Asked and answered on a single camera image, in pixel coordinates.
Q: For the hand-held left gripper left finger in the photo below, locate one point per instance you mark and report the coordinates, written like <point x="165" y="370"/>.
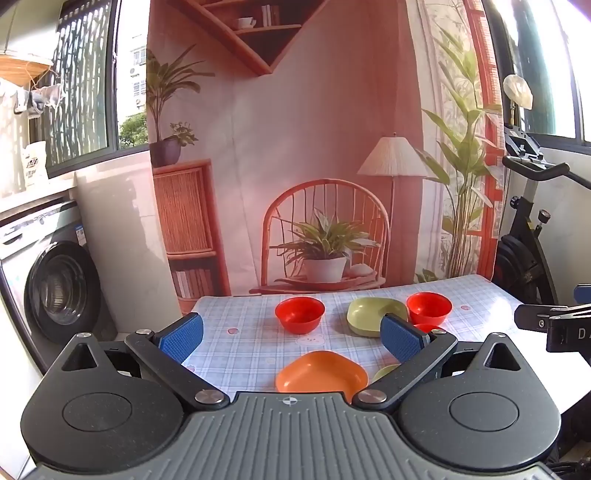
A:
<point x="181" y="337"/>

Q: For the green plastic plate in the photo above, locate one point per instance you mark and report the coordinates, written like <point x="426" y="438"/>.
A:
<point x="387" y="373"/>
<point x="369" y="314"/>

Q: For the grey washing machine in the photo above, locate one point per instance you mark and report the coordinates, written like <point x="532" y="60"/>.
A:
<point x="55" y="286"/>

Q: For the black exercise bike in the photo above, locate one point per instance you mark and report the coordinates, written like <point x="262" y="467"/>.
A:
<point x="526" y="240"/>

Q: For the white printed bag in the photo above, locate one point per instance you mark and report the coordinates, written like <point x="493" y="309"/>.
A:
<point x="35" y="164"/>

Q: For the round white fan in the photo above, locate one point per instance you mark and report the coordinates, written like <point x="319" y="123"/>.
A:
<point x="518" y="91"/>

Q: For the red plastic bowl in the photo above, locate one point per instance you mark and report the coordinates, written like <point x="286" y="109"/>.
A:
<point x="299" y="315"/>
<point x="428" y="328"/>
<point x="429" y="308"/>

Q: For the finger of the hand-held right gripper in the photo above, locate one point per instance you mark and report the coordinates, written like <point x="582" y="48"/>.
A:
<point x="531" y="317"/>

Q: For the orange plastic plate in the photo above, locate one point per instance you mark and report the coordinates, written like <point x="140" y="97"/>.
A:
<point x="321" y="371"/>

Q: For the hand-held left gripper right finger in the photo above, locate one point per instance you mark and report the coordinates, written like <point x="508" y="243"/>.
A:
<point x="402" y="337"/>

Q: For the hanging woven basket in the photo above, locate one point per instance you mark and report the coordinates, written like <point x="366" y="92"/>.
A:
<point x="23" y="69"/>

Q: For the hanging laundry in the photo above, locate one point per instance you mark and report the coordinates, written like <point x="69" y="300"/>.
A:
<point x="39" y="99"/>

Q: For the blue plaid tablecloth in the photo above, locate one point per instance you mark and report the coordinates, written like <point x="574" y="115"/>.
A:
<point x="249" y="337"/>

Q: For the printed room backdrop cloth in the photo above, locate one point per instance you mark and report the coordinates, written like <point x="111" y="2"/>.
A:
<point x="286" y="152"/>

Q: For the dark framed window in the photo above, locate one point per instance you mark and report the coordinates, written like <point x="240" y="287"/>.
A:
<point x="545" y="64"/>
<point x="83" y="78"/>

